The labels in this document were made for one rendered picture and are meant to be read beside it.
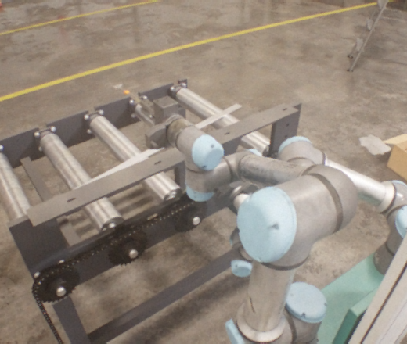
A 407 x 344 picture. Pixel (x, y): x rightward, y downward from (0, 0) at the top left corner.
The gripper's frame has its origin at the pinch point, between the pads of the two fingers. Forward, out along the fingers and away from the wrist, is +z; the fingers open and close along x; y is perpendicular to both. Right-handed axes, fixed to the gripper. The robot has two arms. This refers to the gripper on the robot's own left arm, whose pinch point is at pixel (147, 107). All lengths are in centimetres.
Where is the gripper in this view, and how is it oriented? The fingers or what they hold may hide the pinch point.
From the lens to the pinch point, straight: 113.1
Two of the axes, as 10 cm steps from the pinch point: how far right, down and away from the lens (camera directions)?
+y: 8.0, -3.7, 4.7
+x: 0.0, -7.9, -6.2
